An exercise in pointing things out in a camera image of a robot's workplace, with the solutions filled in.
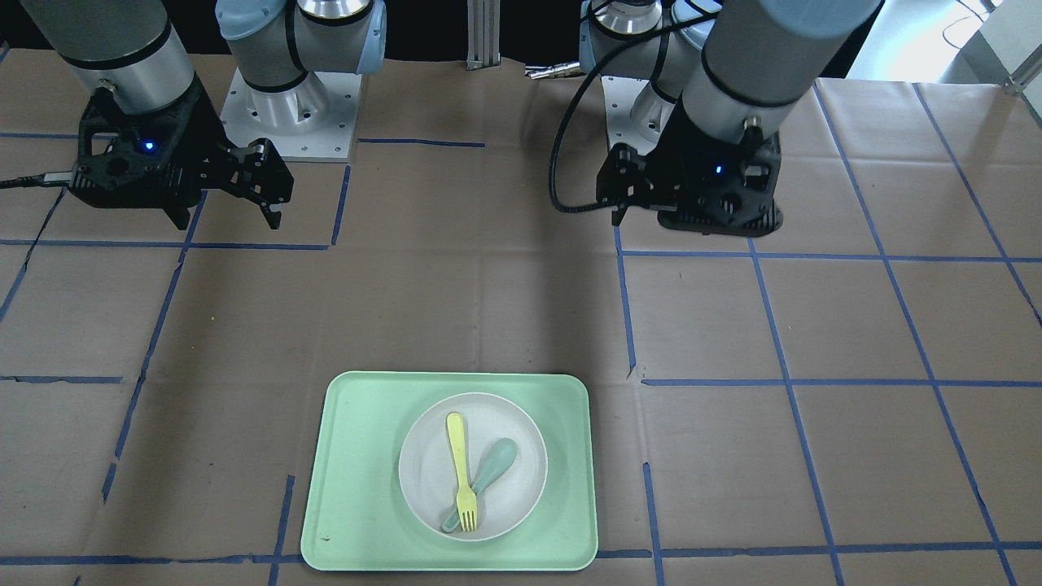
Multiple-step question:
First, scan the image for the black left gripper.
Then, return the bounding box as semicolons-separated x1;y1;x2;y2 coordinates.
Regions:
596;105;784;237

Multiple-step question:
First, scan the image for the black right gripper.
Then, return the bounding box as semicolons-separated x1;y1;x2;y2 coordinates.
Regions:
68;77;294;230

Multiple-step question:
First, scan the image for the teal plastic spoon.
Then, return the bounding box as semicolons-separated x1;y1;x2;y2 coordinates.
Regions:
440;438;519;534

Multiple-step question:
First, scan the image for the beige round plate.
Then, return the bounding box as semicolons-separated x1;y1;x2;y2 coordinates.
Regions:
398;392;549;542

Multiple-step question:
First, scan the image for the yellow plastic fork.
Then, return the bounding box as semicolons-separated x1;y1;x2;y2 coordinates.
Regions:
445;412;479;531

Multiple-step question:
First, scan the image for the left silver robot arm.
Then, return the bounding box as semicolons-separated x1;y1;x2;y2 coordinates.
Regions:
548;1;878;238

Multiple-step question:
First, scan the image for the mint green tray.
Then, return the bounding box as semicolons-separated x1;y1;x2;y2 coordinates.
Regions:
300;371;599;571

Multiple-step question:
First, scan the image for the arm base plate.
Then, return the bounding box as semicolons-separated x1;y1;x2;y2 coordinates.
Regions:
600;73;691;155
221;70;365;164

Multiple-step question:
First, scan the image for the aluminium frame post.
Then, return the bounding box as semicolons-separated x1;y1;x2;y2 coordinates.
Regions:
465;0;502;71

